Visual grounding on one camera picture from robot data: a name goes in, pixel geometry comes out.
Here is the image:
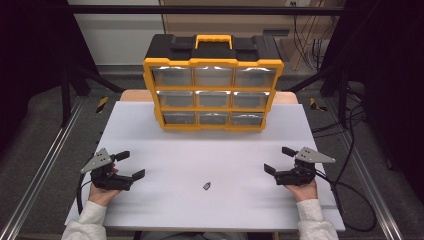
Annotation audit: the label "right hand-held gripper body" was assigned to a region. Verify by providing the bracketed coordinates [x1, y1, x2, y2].
[274, 146, 337, 187]

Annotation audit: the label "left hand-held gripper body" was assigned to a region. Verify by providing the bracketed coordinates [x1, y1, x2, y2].
[79, 147, 134, 192]

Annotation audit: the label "yellow black organizer cabinet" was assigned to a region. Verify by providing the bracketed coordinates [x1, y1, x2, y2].
[142, 34, 285, 132]

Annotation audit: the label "person's right hand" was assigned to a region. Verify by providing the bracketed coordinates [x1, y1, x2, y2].
[283, 179, 319, 203]

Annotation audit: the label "person's left hand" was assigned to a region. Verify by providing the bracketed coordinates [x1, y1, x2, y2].
[87, 183, 122, 207]

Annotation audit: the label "left yellow clamp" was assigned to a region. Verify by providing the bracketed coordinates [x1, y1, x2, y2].
[95, 96, 109, 114]

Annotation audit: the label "wooden table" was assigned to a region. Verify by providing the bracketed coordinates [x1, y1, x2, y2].
[119, 89, 299, 105]

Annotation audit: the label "white foam board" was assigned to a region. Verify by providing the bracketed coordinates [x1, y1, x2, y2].
[64, 100, 346, 233]

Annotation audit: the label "black metal stand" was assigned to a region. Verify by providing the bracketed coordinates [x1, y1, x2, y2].
[286, 63, 351, 129]
[59, 63, 125, 128]

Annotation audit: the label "grid of clear drawers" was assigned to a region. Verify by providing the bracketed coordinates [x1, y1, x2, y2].
[151, 65, 278, 127]

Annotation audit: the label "black curtain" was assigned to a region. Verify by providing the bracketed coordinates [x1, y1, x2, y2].
[319, 0, 424, 204]
[0, 0, 98, 158]

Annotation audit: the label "light wooden cabinet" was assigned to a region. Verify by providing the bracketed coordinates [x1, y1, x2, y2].
[161, 0, 348, 38]

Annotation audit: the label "left hand-held gripper cable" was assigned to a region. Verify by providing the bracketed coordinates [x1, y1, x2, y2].
[75, 173, 94, 215]

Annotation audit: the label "hand-held gripper cable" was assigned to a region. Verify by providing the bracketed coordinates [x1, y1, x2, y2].
[75, 173, 94, 215]
[313, 169, 378, 233]

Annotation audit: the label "aluminium floor rail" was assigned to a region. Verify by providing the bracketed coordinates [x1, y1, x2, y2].
[0, 96, 86, 240]
[324, 99, 405, 240]

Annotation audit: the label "black floor cables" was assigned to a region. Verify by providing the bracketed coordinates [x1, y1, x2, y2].
[311, 83, 368, 139]

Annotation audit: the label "right hand-held gripper cable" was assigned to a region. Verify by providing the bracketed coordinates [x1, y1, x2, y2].
[313, 169, 378, 233]

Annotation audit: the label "hanging black cables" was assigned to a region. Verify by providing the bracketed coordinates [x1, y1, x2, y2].
[292, 14, 335, 73]

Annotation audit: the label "black horizontal frame bar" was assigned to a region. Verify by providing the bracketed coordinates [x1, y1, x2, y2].
[68, 4, 348, 16]

